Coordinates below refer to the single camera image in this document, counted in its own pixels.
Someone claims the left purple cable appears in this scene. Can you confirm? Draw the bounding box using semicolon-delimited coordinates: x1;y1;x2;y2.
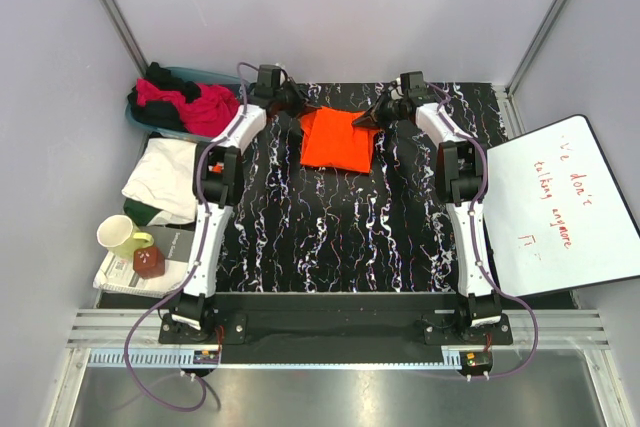
123;61;256;411

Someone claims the stack of papers and books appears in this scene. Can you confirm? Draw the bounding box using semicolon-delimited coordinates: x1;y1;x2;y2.
92;224;199;300

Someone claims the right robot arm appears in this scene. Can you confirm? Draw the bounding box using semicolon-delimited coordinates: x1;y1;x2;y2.
352;71;502;344

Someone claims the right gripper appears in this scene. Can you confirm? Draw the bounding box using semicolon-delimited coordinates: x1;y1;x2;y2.
351;91;403;133

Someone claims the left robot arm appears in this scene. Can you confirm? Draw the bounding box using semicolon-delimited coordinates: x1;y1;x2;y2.
160;64;308;344

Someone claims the folded dark green t-shirt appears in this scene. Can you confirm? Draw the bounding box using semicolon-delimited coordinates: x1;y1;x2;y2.
123;198;170;227

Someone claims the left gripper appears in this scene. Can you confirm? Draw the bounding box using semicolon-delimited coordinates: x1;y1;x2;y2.
271;77;318;120

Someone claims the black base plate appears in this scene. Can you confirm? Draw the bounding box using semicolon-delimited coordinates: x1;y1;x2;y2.
159;293;513;368

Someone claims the whiteboard with red writing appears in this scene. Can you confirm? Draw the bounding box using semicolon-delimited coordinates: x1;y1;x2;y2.
484;115;639;297

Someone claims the dark red cube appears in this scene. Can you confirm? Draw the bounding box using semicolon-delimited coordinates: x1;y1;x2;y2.
133;246;165;280

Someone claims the yellow-green mug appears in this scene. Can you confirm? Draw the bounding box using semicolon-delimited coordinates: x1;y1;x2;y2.
96;214;154;260

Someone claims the aluminium frame rail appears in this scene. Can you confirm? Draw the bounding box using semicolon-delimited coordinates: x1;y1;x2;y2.
68;309;609;350

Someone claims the clear blue plastic bin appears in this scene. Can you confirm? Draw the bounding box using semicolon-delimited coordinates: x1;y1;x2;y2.
125;65;251;141

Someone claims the magenta t-shirt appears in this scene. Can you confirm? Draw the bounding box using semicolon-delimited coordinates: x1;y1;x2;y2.
131;78;242;136

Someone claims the folded white t-shirt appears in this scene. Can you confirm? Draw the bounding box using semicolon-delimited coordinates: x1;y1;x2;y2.
121;137;198;225

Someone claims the black t-shirt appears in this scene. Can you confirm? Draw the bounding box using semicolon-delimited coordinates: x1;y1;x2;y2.
127;62;201;132

